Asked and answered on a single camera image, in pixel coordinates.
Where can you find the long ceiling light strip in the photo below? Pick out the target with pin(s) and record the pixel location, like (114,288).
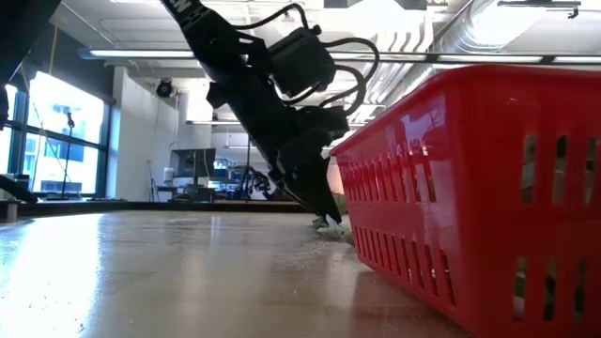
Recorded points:
(141,53)

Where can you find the green dollar bill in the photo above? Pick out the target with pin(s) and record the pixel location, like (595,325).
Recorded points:
(331,231)

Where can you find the black ceiling rail bracket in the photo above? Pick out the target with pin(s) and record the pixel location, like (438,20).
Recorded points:
(573,11)

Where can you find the black tripod stand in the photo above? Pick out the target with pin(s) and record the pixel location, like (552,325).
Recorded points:
(70,121)

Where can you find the large window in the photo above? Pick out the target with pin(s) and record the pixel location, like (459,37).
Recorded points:
(66,141)

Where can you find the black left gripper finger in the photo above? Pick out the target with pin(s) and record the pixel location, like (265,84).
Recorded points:
(321,188)
(298,188)

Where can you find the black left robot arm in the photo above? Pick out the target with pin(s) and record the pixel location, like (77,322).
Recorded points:
(202,33)

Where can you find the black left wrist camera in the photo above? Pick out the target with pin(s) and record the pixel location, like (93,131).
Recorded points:
(300,61)

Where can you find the background desk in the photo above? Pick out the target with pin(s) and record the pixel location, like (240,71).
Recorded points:
(188,192)

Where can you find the round black ceiling fixture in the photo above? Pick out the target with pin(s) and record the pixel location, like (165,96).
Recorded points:
(164,88)

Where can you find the black background robot arm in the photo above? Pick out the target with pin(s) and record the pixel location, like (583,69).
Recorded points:
(253,180)

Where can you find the red plastic slotted basket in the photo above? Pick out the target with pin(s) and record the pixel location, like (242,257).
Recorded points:
(469,211)

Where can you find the dark computer monitor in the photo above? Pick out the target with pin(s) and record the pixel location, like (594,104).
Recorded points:
(192,162)

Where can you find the white canister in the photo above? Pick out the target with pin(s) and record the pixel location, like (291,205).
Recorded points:
(168,176)

